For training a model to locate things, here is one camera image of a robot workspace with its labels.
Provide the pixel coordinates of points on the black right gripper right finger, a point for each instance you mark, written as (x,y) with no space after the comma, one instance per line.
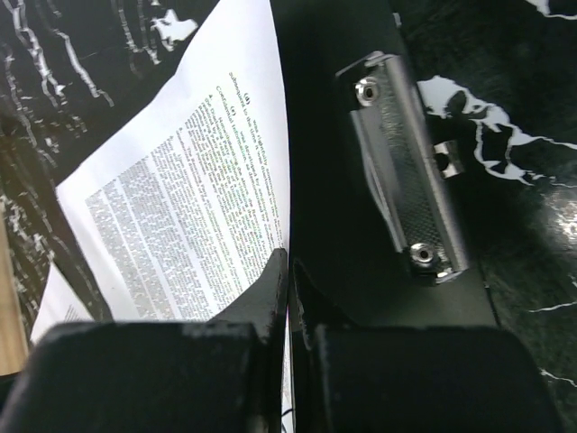
(350,378)

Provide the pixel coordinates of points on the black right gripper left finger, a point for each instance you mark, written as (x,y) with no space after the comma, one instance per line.
(222,375)

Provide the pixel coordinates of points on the black clipboard folder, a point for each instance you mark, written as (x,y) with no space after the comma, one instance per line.
(375,238)

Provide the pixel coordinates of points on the printed paper sheet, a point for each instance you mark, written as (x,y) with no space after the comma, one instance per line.
(179,211)
(59,304)

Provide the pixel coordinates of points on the black marble pattern mat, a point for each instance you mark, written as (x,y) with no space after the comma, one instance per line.
(497,76)

